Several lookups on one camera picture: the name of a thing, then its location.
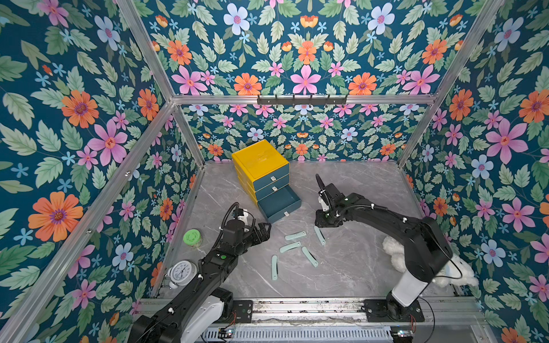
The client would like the yellow drawer cabinet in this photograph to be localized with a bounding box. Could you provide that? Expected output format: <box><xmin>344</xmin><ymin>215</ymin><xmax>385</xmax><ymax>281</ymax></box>
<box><xmin>232</xmin><ymin>140</ymin><xmax>290</xmax><ymax>204</ymax></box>

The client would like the white round disc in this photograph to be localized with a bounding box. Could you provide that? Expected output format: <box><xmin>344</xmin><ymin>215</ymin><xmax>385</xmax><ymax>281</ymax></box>
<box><xmin>167</xmin><ymin>260</ymin><xmax>198</xmax><ymax>290</ymax></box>

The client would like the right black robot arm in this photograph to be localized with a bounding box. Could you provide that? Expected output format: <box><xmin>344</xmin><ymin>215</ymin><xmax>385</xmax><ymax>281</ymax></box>
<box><xmin>315</xmin><ymin>174</ymin><xmax>453</xmax><ymax>322</ymax></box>

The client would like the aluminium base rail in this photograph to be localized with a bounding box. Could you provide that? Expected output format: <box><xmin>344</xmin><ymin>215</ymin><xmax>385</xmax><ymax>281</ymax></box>
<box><xmin>228</xmin><ymin>297</ymin><xmax>488</xmax><ymax>326</ymax></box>

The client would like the green lid small jar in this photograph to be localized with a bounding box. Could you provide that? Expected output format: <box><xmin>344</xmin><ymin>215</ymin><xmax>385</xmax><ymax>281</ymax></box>
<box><xmin>183</xmin><ymin>229</ymin><xmax>202</xmax><ymax>248</ymax></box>

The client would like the mint knife diagonal center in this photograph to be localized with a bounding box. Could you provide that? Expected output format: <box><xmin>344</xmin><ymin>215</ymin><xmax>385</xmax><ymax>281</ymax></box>
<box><xmin>301</xmin><ymin>247</ymin><xmax>319</xmax><ymax>267</ymax></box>

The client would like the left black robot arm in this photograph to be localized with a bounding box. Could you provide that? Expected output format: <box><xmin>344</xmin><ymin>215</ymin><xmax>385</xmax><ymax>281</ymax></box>
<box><xmin>127</xmin><ymin>203</ymin><xmax>272</xmax><ymax>342</ymax></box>

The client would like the teal top drawer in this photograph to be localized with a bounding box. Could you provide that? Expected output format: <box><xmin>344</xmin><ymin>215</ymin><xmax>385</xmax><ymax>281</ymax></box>
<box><xmin>253</xmin><ymin>163</ymin><xmax>290</xmax><ymax>192</ymax></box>

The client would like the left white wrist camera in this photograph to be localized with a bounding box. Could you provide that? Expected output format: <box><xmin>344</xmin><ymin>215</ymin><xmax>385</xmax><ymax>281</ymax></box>
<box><xmin>237</xmin><ymin>209</ymin><xmax>252</xmax><ymax>224</ymax></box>

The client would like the black hook rail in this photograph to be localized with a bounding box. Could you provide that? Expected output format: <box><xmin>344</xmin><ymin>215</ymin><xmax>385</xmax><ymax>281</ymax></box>
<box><xmin>256</xmin><ymin>94</ymin><xmax>347</xmax><ymax>107</ymax></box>

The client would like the white plush toy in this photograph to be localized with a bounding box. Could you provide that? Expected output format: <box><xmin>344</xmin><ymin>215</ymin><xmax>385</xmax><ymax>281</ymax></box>
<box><xmin>383</xmin><ymin>237</ymin><xmax>479</xmax><ymax>288</ymax></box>

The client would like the teal bottom drawer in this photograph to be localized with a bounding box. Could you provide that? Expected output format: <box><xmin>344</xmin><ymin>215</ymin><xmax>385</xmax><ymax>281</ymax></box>
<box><xmin>258</xmin><ymin>186</ymin><xmax>302</xmax><ymax>224</ymax></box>

